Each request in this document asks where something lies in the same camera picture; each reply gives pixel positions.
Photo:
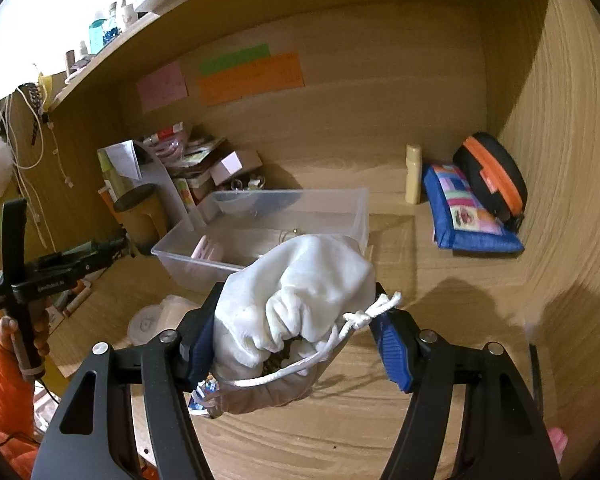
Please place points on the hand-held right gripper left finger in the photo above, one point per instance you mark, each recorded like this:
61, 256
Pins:
200, 342

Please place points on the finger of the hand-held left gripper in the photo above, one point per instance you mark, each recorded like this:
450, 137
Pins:
102, 252

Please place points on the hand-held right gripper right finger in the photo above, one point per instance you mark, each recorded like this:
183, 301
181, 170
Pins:
395, 355

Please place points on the clear plastic bin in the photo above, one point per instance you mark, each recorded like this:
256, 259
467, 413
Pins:
330, 210

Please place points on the person's left forearm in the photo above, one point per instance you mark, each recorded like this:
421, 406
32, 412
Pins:
5, 395

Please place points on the person's left hand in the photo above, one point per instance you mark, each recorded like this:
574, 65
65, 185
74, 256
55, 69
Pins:
41, 330

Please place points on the brown cup with black lid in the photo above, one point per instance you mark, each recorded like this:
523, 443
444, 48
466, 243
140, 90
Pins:
137, 225

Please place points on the orange packet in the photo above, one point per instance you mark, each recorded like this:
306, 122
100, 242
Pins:
107, 205

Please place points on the red white marker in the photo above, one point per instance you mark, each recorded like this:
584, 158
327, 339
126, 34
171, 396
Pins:
75, 300

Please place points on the pink oval case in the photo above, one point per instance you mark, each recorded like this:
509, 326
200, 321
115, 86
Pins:
207, 250

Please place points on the white file holder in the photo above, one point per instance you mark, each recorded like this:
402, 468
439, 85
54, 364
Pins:
165, 180

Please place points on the white folded paper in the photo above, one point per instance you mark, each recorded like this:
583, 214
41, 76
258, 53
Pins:
120, 157

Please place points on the white dotted carton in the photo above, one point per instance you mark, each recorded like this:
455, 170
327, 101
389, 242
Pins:
184, 194

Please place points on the pile of packets and papers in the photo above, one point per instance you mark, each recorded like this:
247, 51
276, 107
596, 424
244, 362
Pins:
180, 142

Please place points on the pink white box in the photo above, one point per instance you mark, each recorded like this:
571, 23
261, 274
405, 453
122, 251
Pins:
227, 165

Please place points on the blue patchwork pouch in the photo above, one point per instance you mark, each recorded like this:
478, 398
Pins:
460, 210

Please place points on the pink sticky note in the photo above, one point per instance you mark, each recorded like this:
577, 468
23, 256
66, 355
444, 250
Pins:
161, 87

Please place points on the cream bottle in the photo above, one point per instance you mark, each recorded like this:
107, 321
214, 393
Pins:
414, 175

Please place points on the teal bottle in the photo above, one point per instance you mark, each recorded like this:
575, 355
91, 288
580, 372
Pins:
96, 37

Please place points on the black orange zip case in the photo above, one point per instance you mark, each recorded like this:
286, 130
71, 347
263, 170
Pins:
500, 165

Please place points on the orange sticky note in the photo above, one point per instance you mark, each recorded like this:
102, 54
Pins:
250, 85

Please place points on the green sticky note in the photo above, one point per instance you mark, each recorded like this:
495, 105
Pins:
230, 60

